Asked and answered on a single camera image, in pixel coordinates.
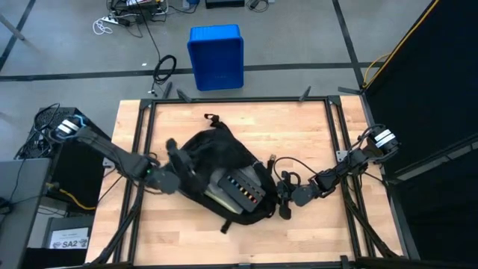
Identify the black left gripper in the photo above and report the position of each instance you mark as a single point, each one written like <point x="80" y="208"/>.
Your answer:
<point x="164" y="182"/>

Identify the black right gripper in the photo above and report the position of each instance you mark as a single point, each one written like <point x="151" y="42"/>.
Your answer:
<point x="303" y="195"/>

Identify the black backpack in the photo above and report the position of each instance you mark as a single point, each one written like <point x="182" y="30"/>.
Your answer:
<point x="216" y="149"/>

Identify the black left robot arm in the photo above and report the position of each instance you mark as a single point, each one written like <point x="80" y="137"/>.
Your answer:
<point x="112" y="151"/>

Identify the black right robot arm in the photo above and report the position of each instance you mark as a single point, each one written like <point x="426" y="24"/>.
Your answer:
<point x="347" y="166"/>

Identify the black computer tower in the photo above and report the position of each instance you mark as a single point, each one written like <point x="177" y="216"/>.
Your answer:
<point x="78" y="168"/>

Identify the blue plastic bin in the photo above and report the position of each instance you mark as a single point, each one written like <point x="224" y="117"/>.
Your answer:
<point x="216" y="56"/>

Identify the dark grey box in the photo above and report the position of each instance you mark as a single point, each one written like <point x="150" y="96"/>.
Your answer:
<point x="74" y="221"/>

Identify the white SA2 sign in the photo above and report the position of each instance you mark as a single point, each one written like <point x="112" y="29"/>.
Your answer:
<point x="69" y="239"/>

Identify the white power strip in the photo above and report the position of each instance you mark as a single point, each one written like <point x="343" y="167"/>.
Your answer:
<point x="111" y="19"/>

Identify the flat black floor box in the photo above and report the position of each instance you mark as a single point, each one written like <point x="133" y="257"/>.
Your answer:
<point x="224" y="3"/>

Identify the grey desk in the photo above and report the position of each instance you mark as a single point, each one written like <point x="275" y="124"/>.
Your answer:
<point x="22" y="209"/>

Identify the black curtain partition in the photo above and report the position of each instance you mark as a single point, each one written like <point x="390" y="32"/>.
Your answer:
<point x="429" y="93"/>

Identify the grey pole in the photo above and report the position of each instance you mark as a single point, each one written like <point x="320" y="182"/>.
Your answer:
<point x="11" y="28"/>

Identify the silver bracket plate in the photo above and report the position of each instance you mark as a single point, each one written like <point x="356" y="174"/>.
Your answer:
<point x="341" y="155"/>

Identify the black aluminium table frame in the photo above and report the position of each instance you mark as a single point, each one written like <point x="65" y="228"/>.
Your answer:
<point x="284" y="99"/>

